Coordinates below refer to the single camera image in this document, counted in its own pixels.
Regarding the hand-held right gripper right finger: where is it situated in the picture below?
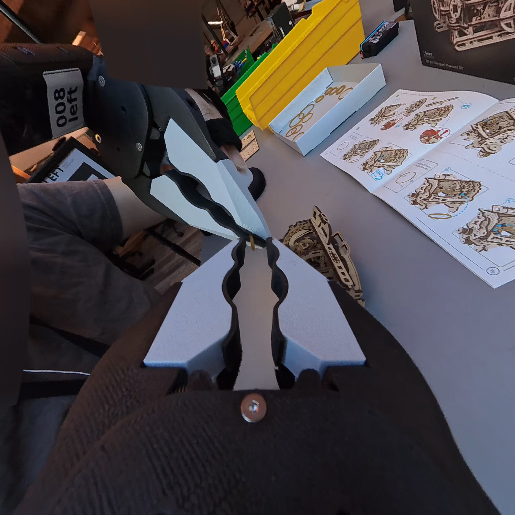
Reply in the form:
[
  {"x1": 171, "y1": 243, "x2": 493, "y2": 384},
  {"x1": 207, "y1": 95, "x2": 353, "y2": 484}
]
[{"x1": 266, "y1": 238, "x2": 367, "y2": 388}]

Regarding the assembled wooden model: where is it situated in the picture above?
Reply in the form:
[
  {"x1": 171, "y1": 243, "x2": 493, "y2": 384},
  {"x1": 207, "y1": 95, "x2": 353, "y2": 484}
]
[{"x1": 281, "y1": 205, "x2": 366, "y2": 309}]

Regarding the person's left hand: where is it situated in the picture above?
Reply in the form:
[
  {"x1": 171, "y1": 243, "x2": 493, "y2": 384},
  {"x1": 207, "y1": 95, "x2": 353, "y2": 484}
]
[{"x1": 219, "y1": 146, "x2": 253, "y2": 182}]

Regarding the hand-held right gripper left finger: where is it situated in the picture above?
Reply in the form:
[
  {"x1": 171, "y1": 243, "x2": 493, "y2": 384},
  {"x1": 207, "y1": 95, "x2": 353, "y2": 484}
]
[{"x1": 143, "y1": 238, "x2": 246, "y2": 390}]

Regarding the yellow plastic bin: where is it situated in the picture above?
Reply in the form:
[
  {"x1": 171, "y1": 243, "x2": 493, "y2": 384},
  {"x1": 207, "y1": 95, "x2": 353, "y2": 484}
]
[{"x1": 235, "y1": 0, "x2": 366, "y2": 130}]

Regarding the flat wooden parts sheet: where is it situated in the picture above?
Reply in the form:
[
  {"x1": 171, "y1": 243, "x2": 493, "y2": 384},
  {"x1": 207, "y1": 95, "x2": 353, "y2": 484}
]
[{"x1": 239, "y1": 129, "x2": 259, "y2": 162}]

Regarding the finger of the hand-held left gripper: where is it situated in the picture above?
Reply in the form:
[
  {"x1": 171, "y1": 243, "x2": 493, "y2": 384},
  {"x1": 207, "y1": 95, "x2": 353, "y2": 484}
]
[
  {"x1": 162, "y1": 118, "x2": 273, "y2": 241},
  {"x1": 150, "y1": 173, "x2": 244, "y2": 242}
]

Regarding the person's left forearm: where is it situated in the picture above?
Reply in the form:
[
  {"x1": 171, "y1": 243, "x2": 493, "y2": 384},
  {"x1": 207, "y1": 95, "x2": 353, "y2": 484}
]
[{"x1": 18, "y1": 176, "x2": 173, "y2": 262}]

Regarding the small camera on stand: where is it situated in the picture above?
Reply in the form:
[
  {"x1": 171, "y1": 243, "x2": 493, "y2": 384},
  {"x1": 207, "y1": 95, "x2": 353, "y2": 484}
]
[{"x1": 207, "y1": 53, "x2": 227, "y2": 88}]

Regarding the person's grey shirt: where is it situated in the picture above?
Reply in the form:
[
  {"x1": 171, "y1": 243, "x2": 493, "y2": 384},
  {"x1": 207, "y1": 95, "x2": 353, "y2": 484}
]
[{"x1": 18, "y1": 241, "x2": 163, "y2": 403}]

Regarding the black model kit box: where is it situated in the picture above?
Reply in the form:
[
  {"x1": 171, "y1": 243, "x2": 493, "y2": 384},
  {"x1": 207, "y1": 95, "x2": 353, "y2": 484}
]
[{"x1": 410, "y1": 0, "x2": 515, "y2": 85}]

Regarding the open instruction booklet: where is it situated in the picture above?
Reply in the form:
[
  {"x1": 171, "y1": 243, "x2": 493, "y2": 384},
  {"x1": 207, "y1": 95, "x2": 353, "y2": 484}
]
[{"x1": 320, "y1": 89, "x2": 515, "y2": 289}]

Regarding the green plastic bin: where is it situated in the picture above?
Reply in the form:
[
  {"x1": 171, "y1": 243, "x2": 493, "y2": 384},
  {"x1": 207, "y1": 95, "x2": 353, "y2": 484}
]
[{"x1": 220, "y1": 43, "x2": 279, "y2": 136}]

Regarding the small black blue device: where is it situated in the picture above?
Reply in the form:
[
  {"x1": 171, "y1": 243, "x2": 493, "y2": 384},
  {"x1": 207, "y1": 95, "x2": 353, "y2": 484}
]
[{"x1": 359, "y1": 20, "x2": 400, "y2": 60}]

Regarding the small black carton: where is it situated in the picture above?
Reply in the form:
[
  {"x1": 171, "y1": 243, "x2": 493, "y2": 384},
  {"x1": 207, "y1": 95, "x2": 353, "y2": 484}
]
[{"x1": 267, "y1": 3, "x2": 295, "y2": 46}]

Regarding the white cardboard tray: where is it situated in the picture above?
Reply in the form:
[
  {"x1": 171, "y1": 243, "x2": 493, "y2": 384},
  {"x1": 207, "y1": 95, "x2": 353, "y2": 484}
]
[{"x1": 268, "y1": 63, "x2": 386, "y2": 157}]

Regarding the group of wooden rings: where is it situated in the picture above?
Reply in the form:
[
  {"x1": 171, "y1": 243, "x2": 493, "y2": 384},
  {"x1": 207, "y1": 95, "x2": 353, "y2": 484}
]
[{"x1": 285, "y1": 84, "x2": 354, "y2": 141}]

